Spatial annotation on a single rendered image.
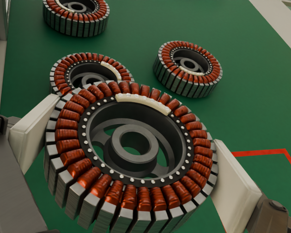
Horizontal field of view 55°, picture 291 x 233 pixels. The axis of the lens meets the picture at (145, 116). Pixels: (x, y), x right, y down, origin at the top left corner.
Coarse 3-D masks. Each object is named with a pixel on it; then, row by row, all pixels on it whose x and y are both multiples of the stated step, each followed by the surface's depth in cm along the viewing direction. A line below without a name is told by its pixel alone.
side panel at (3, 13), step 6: (0, 0) 38; (6, 0) 44; (0, 6) 38; (6, 6) 43; (0, 12) 39; (6, 12) 42; (0, 18) 40; (6, 18) 42; (0, 24) 40; (6, 24) 43; (0, 30) 41; (6, 30) 42; (0, 36) 42; (6, 36) 42
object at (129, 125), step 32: (64, 96) 19; (96, 96) 19; (128, 96) 20; (64, 128) 16; (96, 128) 20; (128, 128) 19; (160, 128) 21; (192, 128) 20; (64, 160) 15; (96, 160) 16; (128, 160) 17; (192, 160) 18; (64, 192) 15; (96, 192) 14; (128, 192) 14; (160, 192) 15; (192, 192) 16; (96, 224) 15; (128, 224) 14; (160, 224) 15
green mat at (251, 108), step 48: (144, 0) 63; (192, 0) 70; (240, 0) 78; (48, 48) 44; (96, 48) 47; (144, 48) 51; (240, 48) 60; (288, 48) 67; (240, 96) 49; (288, 96) 53; (240, 144) 41; (288, 144) 44; (48, 192) 29; (288, 192) 38
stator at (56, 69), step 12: (60, 60) 38; (72, 60) 38; (84, 60) 39; (96, 60) 40; (108, 60) 40; (60, 72) 36; (72, 72) 37; (84, 72) 40; (96, 72) 40; (108, 72) 40; (120, 72) 39; (60, 84) 34; (72, 84) 38; (84, 84) 37; (60, 96) 34
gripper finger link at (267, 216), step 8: (264, 200) 14; (272, 200) 14; (264, 208) 13; (272, 208) 13; (280, 208) 13; (264, 216) 12; (272, 216) 12; (280, 216) 13; (288, 216) 13; (256, 224) 11; (264, 224) 12; (272, 224) 12; (280, 224) 12; (256, 232) 11; (264, 232) 11; (272, 232) 11; (280, 232) 11
